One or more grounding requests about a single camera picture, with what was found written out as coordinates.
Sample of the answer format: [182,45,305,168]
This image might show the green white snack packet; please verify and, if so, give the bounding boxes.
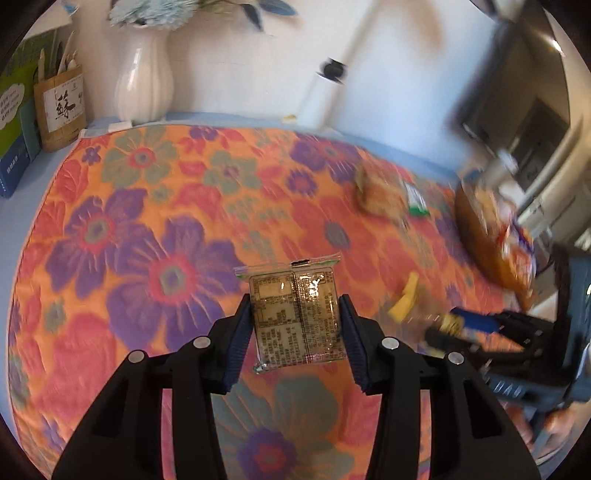
[401,179,433,219]

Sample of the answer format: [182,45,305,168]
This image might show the silver monitor stand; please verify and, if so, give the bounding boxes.
[488,150,525,186]

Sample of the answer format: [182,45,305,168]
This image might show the pens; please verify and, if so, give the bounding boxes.
[36,28,83,80]

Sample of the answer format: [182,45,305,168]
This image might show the brown cardboard pen holder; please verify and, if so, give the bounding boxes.
[33,65,88,153]

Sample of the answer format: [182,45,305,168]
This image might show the person's right hand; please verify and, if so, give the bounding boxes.
[542,410,585,457]

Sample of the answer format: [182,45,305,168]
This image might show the floral orange table cloth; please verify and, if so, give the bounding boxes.
[7,122,536,480]

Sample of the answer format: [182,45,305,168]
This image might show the clear printed snack packet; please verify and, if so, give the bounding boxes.
[233,251,347,374]

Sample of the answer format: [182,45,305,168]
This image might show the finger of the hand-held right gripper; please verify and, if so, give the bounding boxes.
[450,307,520,342]
[422,327,492,367]

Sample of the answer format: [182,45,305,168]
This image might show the round brown snack packet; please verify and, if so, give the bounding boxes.
[353,163,410,221]

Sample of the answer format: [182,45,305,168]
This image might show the yellow snack packet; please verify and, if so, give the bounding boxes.
[387,271,468,334]

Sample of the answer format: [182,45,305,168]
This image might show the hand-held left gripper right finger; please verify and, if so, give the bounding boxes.
[337,294,542,480]

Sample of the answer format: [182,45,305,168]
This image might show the blue orange snack bag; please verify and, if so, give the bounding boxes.
[493,203,539,288]

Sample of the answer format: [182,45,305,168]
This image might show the brown woven basket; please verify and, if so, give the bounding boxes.
[454,181,539,311]

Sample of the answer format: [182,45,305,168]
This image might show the blue artificial flowers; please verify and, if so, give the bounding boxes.
[107,0,299,33]

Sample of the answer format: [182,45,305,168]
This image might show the black computer monitor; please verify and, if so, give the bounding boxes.
[461,21,574,197]

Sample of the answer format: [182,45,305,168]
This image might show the green and blue box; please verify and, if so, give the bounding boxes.
[0,36,43,200]

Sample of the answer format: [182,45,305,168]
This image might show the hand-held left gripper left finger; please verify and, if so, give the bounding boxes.
[51,292,254,480]

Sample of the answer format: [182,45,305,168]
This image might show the white desk lamp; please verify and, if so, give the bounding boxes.
[295,0,394,131]

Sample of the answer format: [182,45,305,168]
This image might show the white ribbed vase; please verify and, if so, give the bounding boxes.
[114,25,175,125]

